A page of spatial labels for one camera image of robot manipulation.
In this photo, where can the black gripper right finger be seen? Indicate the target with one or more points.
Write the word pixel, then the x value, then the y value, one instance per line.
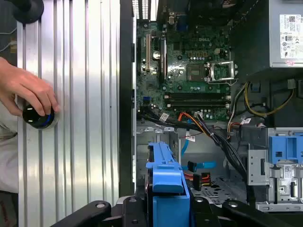
pixel 201 212

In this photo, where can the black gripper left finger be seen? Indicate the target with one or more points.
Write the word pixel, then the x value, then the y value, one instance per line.
pixel 132 212

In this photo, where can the black RAM slot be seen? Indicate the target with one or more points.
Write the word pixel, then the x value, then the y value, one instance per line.
pixel 196 104
pixel 196 96

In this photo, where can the black expansion slot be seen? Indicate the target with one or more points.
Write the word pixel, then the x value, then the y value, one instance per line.
pixel 163 59

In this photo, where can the white expansion slot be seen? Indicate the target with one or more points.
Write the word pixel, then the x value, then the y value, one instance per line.
pixel 148 54

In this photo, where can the person's bare hand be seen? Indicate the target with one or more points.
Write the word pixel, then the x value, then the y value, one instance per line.
pixel 26 82

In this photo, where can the silver metal drive cage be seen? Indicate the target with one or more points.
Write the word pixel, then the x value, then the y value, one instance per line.
pixel 258 165

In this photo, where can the open black PC case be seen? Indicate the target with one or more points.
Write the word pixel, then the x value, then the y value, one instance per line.
pixel 126 94

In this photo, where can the person's pale clothed trunk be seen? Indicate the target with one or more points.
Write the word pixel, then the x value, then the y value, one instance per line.
pixel 7 153

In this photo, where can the CPU socket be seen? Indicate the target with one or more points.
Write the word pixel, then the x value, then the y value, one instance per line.
pixel 195 73

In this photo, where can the green Dell motherboard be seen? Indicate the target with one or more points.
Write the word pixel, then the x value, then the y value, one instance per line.
pixel 194 47

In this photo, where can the grey power supply unit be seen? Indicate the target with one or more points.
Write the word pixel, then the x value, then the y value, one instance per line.
pixel 286 35

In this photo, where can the round black foot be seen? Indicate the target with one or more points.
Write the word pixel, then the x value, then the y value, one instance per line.
pixel 29 10

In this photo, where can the blue plastic drive bracket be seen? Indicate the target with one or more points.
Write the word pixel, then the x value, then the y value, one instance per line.
pixel 284 149

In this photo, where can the metal socket cover frame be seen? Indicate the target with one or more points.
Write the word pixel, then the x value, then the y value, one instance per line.
pixel 219 63

